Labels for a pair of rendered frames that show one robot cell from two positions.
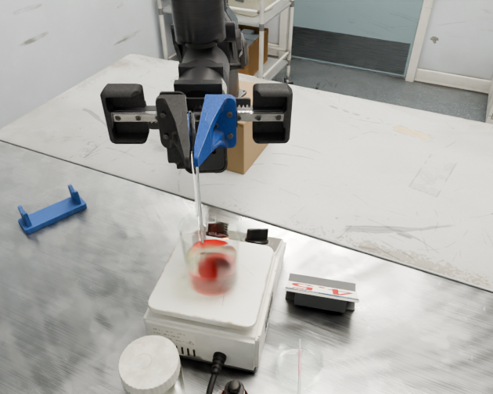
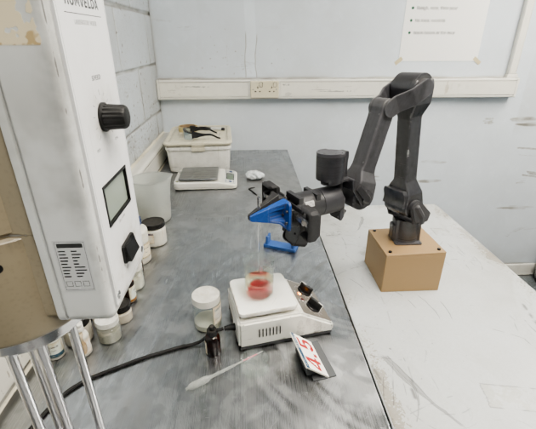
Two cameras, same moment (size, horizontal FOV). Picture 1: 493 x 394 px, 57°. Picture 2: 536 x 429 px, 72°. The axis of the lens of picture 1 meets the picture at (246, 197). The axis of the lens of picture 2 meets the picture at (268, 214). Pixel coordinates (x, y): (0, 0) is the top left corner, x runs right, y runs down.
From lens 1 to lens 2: 0.53 m
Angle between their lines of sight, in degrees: 53
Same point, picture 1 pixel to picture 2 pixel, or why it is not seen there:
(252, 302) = (254, 309)
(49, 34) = (441, 182)
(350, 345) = (286, 386)
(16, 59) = not seen: hidden behind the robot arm
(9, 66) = not seen: hidden behind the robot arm
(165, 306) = (233, 285)
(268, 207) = (363, 312)
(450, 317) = not seen: outside the picture
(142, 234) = (294, 277)
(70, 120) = (347, 218)
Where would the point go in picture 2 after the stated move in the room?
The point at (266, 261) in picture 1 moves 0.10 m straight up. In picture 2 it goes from (285, 306) to (286, 262)
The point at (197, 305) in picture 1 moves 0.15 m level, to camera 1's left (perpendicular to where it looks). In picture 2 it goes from (240, 294) to (213, 259)
